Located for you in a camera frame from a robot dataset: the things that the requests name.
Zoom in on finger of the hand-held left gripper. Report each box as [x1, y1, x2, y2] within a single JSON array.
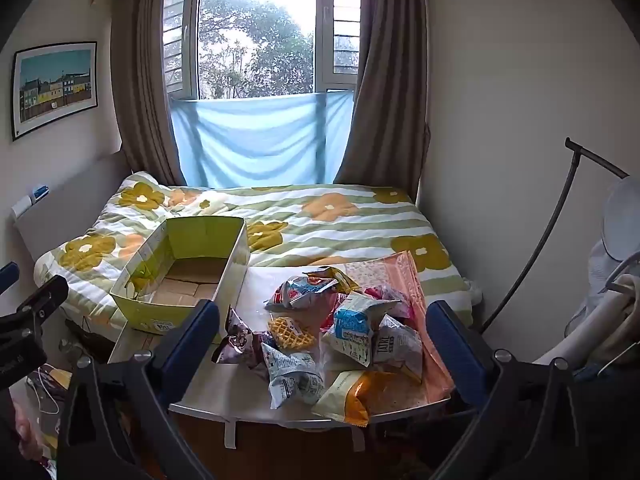
[[0, 274, 70, 333], [0, 261, 21, 298]]

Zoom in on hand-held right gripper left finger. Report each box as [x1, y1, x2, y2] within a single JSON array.
[[57, 300, 221, 480]]

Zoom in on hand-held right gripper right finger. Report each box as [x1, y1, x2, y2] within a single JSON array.
[[426, 301, 601, 480]]

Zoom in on green cardboard box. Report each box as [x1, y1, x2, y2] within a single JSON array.
[[109, 216, 251, 346]]

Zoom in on dark brown snack packet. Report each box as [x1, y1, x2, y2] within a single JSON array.
[[212, 305, 279, 368]]

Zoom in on plain silver snack packet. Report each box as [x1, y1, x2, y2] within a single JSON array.
[[372, 315, 424, 383]]

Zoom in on pink red snack packet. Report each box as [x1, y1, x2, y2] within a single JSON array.
[[364, 284, 417, 322]]

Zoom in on clear waffle packet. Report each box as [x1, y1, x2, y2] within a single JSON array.
[[267, 314, 319, 354]]

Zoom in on blue white snack packet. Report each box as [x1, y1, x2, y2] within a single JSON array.
[[320, 292, 402, 368]]

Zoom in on silver blue print snack packet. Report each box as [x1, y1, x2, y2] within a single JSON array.
[[261, 342, 327, 410]]

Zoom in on red striped silver snack packet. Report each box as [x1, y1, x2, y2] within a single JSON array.
[[264, 275, 337, 312]]

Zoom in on orange cream snack packet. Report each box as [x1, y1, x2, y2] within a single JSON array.
[[311, 369, 402, 428]]

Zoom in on yellow snack packet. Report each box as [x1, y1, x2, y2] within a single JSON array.
[[304, 266, 362, 294]]

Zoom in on person's left hand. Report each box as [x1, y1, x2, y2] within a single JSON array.
[[15, 402, 45, 462]]

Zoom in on brown yellow bag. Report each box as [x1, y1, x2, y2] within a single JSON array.
[[36, 364, 75, 457]]

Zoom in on white headboard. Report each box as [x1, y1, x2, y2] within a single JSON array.
[[11, 152, 132, 263]]

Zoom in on pile of light clothes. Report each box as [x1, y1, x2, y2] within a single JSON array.
[[530, 240, 640, 378]]

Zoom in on floral striped blanket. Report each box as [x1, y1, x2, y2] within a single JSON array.
[[34, 171, 472, 333]]

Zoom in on white round fan head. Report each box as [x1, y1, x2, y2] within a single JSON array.
[[601, 177, 640, 263]]

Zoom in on light blue cloth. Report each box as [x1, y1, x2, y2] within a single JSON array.
[[170, 90, 357, 189]]

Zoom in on brown curtain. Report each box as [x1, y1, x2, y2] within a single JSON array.
[[334, 0, 432, 207], [110, 0, 189, 187]]

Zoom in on window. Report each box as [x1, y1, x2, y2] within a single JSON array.
[[162, 0, 362, 102]]

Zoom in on white cable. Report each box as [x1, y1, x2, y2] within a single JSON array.
[[26, 367, 62, 416]]

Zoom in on framed wall poster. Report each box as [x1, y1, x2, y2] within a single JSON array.
[[11, 41, 99, 142]]

